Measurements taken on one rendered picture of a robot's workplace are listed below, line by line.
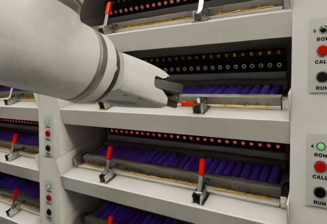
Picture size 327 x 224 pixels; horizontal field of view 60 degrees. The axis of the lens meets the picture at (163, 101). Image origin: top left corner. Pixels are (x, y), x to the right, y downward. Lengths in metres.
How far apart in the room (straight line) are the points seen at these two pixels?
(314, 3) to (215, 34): 0.18
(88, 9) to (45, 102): 0.32
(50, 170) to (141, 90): 0.63
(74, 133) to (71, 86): 0.62
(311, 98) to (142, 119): 0.35
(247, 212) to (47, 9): 0.51
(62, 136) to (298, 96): 0.63
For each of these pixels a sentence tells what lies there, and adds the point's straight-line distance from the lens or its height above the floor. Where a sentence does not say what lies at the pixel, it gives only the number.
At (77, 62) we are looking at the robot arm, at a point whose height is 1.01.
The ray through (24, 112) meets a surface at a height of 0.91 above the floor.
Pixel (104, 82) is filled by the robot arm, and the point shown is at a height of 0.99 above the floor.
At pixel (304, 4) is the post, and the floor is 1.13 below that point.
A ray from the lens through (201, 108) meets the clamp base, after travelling 0.59.
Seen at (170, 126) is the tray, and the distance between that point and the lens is 0.63.
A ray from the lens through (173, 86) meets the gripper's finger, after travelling 0.38.
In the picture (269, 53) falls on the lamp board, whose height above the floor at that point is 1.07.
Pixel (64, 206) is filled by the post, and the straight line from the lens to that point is 0.93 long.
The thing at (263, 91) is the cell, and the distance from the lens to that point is 0.64.
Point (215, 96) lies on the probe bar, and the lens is 0.62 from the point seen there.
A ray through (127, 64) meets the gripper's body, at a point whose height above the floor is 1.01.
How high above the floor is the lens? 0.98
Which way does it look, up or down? 2 degrees down
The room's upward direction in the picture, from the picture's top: straight up
